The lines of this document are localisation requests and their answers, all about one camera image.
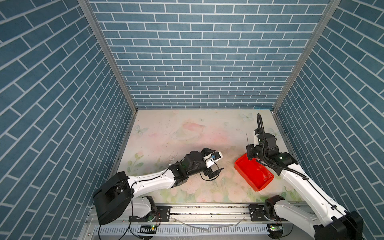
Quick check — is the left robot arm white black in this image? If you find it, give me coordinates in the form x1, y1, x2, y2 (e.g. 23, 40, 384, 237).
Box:
93, 148, 223, 226

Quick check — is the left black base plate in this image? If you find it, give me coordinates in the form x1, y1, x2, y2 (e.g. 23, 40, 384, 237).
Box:
127, 205, 171, 223

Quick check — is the red plastic bin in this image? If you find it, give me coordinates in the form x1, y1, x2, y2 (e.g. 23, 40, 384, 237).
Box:
235, 154, 274, 192

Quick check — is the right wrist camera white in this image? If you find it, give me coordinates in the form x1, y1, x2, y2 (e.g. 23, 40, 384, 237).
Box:
254, 135, 260, 146

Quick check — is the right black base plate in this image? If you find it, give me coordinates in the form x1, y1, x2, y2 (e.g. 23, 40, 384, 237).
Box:
248, 204, 288, 223

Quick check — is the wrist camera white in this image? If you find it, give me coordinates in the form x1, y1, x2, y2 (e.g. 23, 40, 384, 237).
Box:
254, 135, 260, 146
203, 152, 223, 169

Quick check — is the white perforated cable tray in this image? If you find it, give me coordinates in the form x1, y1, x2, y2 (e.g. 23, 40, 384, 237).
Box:
94, 224, 270, 237

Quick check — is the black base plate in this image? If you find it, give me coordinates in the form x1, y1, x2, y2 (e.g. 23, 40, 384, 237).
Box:
127, 205, 171, 223
248, 204, 288, 223

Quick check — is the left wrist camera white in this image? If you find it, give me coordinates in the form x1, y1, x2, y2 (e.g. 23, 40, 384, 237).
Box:
203, 152, 223, 169

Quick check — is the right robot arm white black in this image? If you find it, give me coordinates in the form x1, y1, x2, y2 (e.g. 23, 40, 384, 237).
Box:
246, 127, 364, 240

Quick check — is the aluminium mounting rail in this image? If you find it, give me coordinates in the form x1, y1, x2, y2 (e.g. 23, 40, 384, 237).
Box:
79, 203, 313, 240

